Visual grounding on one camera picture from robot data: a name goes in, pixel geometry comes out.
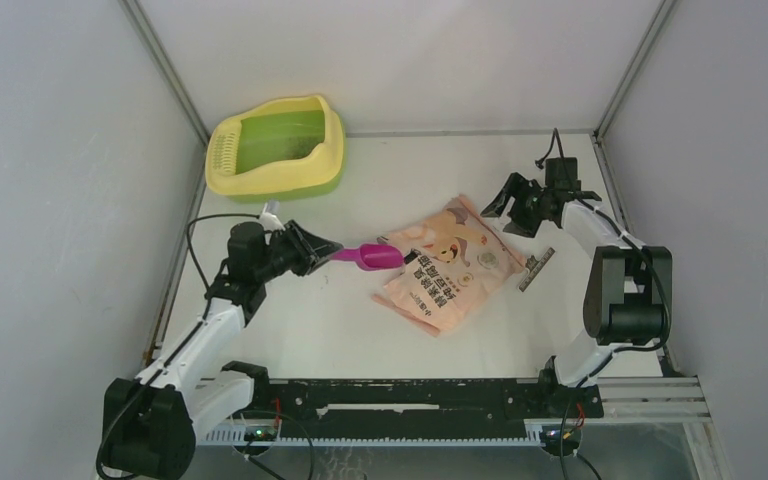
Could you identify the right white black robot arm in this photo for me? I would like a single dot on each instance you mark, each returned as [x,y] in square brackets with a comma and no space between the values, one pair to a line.
[627,301]

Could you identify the yellow green litter box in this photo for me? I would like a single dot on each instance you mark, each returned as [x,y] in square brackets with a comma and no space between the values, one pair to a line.
[288,148]

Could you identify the magenta plastic scoop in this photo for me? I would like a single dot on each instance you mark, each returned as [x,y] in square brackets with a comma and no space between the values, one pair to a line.
[371,257]

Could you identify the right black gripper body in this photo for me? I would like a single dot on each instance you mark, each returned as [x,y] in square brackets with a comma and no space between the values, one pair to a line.
[528,209]

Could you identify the white bag sealing clip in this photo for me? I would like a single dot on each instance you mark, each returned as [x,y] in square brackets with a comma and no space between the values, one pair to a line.
[534,265]

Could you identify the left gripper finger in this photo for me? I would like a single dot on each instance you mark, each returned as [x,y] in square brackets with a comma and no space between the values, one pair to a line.
[309,243]
[317,259]

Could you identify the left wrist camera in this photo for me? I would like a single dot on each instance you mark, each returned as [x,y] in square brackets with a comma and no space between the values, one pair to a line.
[268,217]

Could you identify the pink cat litter bag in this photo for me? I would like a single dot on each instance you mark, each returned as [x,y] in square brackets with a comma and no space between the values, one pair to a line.
[457,261]

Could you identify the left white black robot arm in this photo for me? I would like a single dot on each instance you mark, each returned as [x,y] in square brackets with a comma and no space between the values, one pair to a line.
[153,422]

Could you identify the white slotted cable duct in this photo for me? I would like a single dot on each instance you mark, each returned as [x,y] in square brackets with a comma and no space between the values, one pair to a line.
[518,433]

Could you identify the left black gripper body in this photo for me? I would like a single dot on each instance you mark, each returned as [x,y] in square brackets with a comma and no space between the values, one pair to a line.
[287,253]

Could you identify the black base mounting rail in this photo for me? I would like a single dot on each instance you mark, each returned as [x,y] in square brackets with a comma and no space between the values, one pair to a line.
[437,404]

